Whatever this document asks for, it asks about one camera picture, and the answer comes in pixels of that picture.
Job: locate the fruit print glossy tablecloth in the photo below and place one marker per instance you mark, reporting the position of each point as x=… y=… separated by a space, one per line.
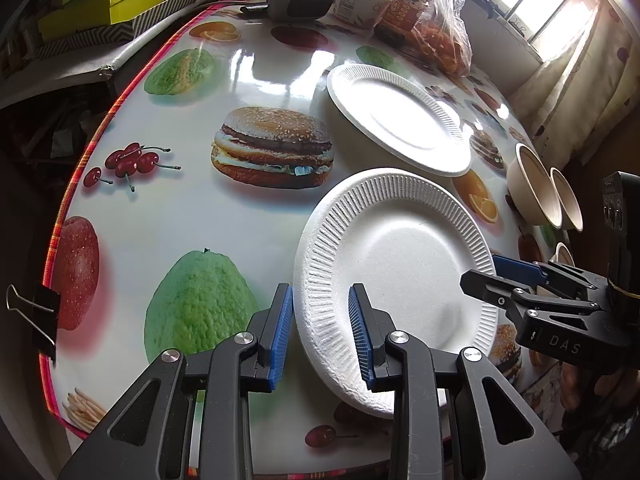
x=150 y=240

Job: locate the clear plastic bag of oranges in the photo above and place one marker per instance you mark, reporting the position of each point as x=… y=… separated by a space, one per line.
x=440 y=35

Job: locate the white paper plate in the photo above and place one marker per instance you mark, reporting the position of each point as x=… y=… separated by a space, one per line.
x=395 y=115
x=400 y=260

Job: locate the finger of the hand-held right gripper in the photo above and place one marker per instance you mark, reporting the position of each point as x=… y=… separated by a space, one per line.
x=515 y=267
x=480 y=285

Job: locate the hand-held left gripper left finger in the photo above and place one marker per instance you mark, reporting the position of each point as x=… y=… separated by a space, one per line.
x=280 y=335

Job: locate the beige paper bowl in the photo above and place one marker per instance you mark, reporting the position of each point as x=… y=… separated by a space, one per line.
x=530 y=185
x=567 y=200
x=564 y=256

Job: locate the person's right hand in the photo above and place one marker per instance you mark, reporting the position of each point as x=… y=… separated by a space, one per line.
x=572 y=385

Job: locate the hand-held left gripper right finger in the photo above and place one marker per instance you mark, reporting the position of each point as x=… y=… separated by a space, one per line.
x=360 y=340

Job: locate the red label jar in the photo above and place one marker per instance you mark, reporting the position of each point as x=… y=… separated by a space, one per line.
x=402 y=12

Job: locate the black white striped box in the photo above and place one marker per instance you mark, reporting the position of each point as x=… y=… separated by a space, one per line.
x=125 y=27

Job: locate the cream heart print curtain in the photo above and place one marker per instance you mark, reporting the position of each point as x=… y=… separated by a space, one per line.
x=575 y=85

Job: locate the black binder clip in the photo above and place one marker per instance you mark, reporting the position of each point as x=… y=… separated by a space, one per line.
x=45 y=317

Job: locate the white paper tub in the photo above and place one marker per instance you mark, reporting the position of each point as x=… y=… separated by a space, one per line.
x=357 y=5

